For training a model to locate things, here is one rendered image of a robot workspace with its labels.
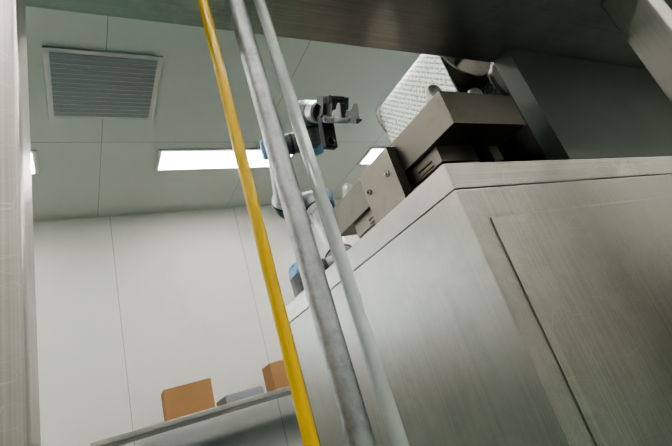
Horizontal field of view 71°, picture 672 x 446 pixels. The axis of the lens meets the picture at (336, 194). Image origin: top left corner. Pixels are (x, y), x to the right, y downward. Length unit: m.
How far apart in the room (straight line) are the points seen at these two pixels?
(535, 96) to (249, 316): 4.02
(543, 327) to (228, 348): 4.04
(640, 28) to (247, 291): 4.19
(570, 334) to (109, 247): 4.32
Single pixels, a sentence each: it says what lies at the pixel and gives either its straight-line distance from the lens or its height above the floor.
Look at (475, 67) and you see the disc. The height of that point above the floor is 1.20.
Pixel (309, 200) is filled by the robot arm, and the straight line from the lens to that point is 1.90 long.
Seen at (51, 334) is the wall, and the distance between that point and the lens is 4.46.
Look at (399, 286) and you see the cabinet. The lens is 0.74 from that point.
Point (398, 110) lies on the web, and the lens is 1.13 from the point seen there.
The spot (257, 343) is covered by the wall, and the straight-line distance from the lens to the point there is 4.61.
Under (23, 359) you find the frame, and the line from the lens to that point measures 0.22.
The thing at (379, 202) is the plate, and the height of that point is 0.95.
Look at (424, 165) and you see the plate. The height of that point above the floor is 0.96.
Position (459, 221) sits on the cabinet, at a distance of 0.62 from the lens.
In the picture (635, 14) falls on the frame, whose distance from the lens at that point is 0.96.
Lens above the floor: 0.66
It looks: 23 degrees up
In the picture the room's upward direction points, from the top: 18 degrees counter-clockwise
